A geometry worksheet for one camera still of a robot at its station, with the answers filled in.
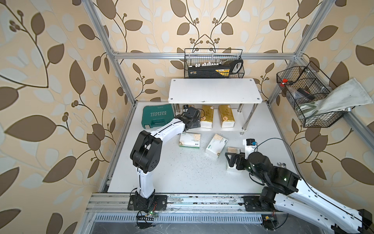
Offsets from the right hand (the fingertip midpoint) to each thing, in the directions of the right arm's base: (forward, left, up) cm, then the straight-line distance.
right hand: (231, 154), depth 74 cm
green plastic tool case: (+37, +46, -11) cm, 60 cm away
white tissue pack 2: (+12, +5, -13) cm, 18 cm away
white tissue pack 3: (+9, -4, -12) cm, 16 cm away
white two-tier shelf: (+26, -9, +18) cm, 33 cm away
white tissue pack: (+16, +22, -12) cm, 29 cm away
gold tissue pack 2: (+27, +10, -3) cm, 29 cm away
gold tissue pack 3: (+28, -3, -3) cm, 28 cm away
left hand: (+25, +19, -5) cm, 32 cm away
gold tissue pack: (+39, +18, -4) cm, 43 cm away
